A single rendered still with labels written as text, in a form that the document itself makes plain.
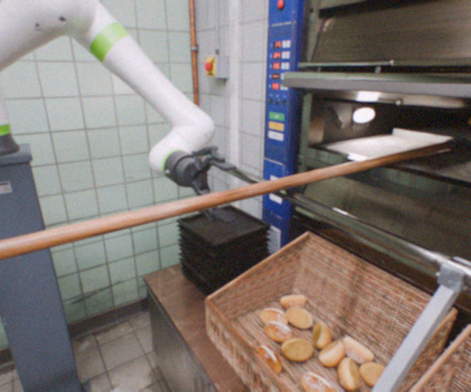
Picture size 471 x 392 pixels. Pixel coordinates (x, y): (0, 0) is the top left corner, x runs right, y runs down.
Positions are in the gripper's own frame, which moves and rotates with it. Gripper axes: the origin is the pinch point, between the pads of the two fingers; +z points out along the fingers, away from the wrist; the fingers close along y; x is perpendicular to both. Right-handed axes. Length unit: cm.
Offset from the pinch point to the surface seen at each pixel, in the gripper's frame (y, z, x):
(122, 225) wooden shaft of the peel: 0.8, 1.7, 23.2
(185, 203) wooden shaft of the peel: -0.4, 1.1, 10.5
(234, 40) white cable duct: -37, -78, -51
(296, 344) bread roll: 55, 0, -24
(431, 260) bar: 3.3, 36.3, -16.3
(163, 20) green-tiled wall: -48, -120, -36
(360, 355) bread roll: 57, 13, -39
